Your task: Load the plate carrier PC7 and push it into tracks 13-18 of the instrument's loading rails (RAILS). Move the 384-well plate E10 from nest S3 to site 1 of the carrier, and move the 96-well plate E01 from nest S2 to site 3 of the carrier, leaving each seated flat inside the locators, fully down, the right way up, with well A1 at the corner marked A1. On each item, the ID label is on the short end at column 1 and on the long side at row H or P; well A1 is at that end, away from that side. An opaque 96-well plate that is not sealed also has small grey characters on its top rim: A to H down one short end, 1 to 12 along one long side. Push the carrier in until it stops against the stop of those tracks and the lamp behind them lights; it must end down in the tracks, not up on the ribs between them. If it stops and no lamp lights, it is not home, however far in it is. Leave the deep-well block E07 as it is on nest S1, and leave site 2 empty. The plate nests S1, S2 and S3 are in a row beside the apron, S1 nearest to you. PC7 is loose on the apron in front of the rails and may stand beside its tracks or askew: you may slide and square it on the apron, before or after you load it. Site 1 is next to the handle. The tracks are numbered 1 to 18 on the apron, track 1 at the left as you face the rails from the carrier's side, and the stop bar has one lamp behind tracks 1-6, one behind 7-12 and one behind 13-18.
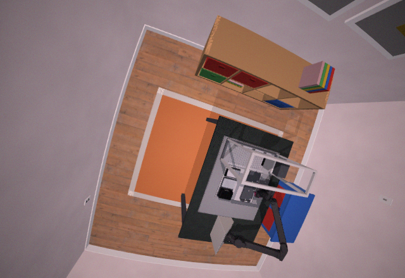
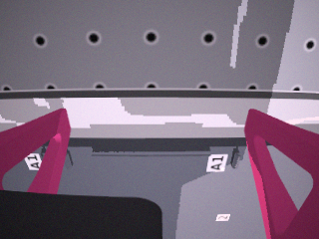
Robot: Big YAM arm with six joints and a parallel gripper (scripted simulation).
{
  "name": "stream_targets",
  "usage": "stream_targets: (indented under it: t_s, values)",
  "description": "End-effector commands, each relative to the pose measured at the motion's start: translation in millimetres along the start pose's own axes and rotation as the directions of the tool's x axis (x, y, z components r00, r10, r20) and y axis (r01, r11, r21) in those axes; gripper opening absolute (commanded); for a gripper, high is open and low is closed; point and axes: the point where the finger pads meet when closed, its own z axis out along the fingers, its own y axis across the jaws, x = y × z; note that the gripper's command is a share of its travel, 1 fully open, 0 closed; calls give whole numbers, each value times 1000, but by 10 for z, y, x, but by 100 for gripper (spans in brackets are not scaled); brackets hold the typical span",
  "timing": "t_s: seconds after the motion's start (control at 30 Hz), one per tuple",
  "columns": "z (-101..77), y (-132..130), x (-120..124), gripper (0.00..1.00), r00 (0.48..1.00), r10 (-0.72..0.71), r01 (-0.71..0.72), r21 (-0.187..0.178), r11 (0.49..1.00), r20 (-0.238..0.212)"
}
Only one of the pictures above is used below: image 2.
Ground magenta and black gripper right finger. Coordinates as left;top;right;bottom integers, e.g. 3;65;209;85
244;109;319;239

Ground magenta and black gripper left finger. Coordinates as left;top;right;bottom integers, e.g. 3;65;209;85
0;109;71;194

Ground light grey perforated base plate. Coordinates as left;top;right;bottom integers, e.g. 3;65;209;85
0;0;319;92

